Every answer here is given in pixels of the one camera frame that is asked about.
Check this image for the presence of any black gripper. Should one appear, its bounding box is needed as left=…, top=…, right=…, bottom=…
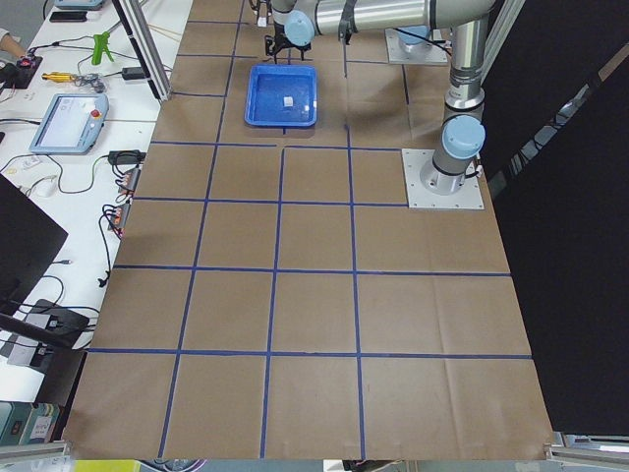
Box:
left=272, top=24, right=312, bottom=62

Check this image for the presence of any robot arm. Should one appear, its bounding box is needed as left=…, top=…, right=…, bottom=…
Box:
left=267, top=0, right=494, bottom=196

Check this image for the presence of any blue plastic tray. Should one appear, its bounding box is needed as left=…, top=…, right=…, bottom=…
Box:
left=244, top=64, right=317, bottom=128

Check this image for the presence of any black power adapter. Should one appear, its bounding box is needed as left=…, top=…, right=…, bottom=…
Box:
left=121, top=67, right=146, bottom=81

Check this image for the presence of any teach pendant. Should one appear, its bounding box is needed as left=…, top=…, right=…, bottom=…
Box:
left=29, top=93, right=109, bottom=155

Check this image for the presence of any yellow tool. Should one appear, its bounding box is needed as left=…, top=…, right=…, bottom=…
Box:
left=41, top=72, right=76, bottom=84

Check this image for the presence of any white computer mouse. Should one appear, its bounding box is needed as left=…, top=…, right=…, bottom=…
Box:
left=33, top=179, right=57, bottom=198

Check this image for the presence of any black monitor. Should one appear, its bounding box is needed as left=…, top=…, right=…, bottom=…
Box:
left=0, top=177, right=68, bottom=316

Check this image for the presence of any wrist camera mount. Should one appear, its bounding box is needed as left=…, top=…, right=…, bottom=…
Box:
left=264, top=35, right=276, bottom=61

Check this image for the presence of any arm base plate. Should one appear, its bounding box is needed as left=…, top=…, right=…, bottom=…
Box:
left=401, top=148, right=485, bottom=210
left=385, top=29, right=448, bottom=66

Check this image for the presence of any aluminium frame post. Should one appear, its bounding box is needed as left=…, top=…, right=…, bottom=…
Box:
left=112, top=0, right=172, bottom=103

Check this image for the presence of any green handled reacher grabber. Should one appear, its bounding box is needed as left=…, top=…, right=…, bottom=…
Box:
left=91, top=31, right=114, bottom=66

